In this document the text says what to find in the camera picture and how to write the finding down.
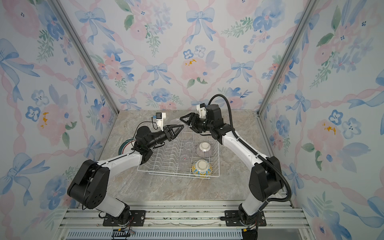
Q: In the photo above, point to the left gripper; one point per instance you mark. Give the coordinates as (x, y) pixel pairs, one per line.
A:
(168, 129)

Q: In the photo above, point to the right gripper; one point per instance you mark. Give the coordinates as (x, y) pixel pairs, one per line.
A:
(192, 117)

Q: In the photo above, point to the plain white plate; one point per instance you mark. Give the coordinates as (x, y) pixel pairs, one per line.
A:
(126, 146)

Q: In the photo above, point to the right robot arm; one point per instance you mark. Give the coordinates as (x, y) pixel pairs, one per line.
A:
(265, 173)

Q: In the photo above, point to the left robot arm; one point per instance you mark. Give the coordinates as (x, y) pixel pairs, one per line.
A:
(90, 184)

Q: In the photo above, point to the striped grey bowl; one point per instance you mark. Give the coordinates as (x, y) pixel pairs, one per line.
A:
(204, 150)

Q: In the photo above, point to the yellow blue floral bowl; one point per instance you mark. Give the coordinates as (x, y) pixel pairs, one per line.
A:
(202, 169)

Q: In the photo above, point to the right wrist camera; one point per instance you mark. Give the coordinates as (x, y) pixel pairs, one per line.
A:
(202, 111)

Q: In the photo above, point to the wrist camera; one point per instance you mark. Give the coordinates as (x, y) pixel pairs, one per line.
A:
(202, 111)
(159, 119)

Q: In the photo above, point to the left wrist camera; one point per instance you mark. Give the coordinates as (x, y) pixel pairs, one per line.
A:
(159, 119)

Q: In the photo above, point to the white wire dish rack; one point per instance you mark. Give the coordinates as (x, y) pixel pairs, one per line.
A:
(165, 160)

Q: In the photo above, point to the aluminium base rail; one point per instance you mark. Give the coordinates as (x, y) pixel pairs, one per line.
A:
(187, 220)

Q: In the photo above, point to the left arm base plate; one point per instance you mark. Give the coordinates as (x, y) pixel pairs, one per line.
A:
(133, 218)

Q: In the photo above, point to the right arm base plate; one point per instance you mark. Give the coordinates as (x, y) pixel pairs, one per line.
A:
(238, 219)

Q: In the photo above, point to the right corner aluminium post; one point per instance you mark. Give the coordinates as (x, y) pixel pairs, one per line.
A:
(291, 47)

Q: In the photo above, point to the corner aluminium post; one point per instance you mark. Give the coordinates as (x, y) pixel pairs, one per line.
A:
(291, 47)
(58, 9)

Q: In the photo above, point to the left corner aluminium post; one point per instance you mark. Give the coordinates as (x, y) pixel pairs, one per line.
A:
(58, 9)

